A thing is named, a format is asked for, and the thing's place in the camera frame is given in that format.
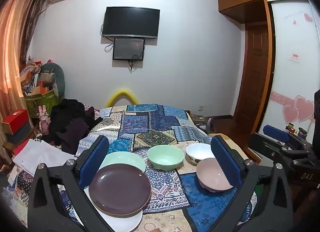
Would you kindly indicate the yellow foam tube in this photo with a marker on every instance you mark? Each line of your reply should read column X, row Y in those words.
column 122, row 93

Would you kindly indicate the black wall television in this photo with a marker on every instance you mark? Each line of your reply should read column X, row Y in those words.
column 131, row 21

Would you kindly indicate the green bowl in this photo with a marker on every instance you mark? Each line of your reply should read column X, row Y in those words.
column 165, row 157

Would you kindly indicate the brown wooden door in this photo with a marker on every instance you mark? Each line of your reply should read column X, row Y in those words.
column 252, row 72

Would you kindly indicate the brown patterned curtain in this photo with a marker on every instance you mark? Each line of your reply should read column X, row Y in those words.
column 37, row 10

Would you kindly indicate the patterned bag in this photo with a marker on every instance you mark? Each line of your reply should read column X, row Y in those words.
column 200, row 119

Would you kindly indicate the small black wall monitor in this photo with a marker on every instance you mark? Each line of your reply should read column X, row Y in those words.
column 128, row 48

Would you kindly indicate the grey box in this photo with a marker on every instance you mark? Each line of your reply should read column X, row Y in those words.
column 18, row 134

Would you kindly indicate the white wardrobe door with hearts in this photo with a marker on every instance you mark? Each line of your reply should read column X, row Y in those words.
column 292, row 72

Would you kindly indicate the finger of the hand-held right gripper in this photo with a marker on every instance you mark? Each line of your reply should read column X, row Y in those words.
column 275, row 131
column 265, row 144

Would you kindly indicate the pink bowl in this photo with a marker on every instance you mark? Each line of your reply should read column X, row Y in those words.
column 212, row 174

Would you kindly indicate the pink rabbit plush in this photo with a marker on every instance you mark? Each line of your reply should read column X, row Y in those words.
column 43, row 119

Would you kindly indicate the pile of boxes and packets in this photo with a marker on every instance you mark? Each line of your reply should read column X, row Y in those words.
column 32, row 77

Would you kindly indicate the small yellow-lidded jar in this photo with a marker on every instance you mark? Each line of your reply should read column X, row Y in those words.
column 290, row 127

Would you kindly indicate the green storage box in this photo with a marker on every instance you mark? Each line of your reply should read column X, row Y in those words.
column 42, row 102

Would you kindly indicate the orange curtain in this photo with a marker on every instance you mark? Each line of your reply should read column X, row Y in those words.
column 12, row 47

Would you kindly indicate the pile of black clothes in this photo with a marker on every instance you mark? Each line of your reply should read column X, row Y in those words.
column 67, row 122

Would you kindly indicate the purple plate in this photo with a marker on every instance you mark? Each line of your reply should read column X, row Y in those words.
column 120, row 189

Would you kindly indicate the small dark jar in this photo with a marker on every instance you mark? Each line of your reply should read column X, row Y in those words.
column 302, row 132

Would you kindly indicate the red box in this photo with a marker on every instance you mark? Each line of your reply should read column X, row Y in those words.
column 15, row 119

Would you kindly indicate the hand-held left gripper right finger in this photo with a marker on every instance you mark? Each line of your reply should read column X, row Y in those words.
column 225, row 162

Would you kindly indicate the white papers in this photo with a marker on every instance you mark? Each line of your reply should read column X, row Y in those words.
column 40, row 154

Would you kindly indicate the grey-green cushion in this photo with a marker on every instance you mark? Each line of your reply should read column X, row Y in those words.
column 58, row 77

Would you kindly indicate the white bowl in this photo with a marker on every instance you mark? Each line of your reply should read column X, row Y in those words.
column 200, row 151

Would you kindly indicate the light green plate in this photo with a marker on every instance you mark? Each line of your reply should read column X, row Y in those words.
column 125, row 159

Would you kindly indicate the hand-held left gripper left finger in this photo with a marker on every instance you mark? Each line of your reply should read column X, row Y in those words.
column 93, row 159

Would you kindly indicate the blue patchwork blanket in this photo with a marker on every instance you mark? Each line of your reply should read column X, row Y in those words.
column 155, row 127

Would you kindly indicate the white plate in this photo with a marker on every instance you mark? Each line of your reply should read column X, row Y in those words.
column 120, row 223

